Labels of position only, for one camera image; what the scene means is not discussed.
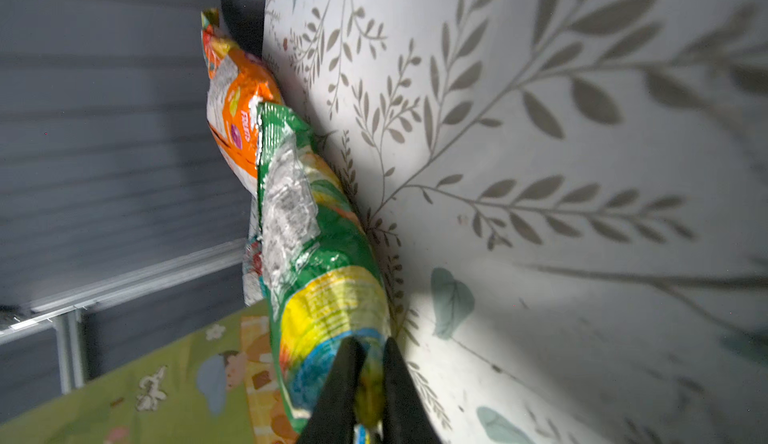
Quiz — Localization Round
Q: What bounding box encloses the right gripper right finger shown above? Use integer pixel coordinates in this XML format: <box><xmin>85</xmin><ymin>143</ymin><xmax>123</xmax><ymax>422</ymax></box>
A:
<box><xmin>382</xmin><ymin>338</ymin><xmax>442</xmax><ymax>444</ymax></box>

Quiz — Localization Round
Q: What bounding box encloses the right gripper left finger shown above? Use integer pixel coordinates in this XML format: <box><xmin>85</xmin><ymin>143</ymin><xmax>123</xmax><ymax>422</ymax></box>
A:
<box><xmin>297</xmin><ymin>337</ymin><xmax>365</xmax><ymax>444</ymax></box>

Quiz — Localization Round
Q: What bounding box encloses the green snack packet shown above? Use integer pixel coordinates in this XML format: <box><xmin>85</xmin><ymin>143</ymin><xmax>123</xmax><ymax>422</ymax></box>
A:
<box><xmin>255</xmin><ymin>103</ymin><xmax>391</xmax><ymax>431</ymax></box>

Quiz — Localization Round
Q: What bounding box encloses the orange snack packet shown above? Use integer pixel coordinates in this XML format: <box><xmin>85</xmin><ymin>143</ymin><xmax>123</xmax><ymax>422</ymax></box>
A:
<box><xmin>201</xmin><ymin>9</ymin><xmax>283</xmax><ymax>195</ymax></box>

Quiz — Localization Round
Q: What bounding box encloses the white paper bag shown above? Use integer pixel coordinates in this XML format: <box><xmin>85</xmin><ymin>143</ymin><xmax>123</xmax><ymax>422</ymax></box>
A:
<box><xmin>1</xmin><ymin>304</ymin><xmax>298</xmax><ymax>443</ymax></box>

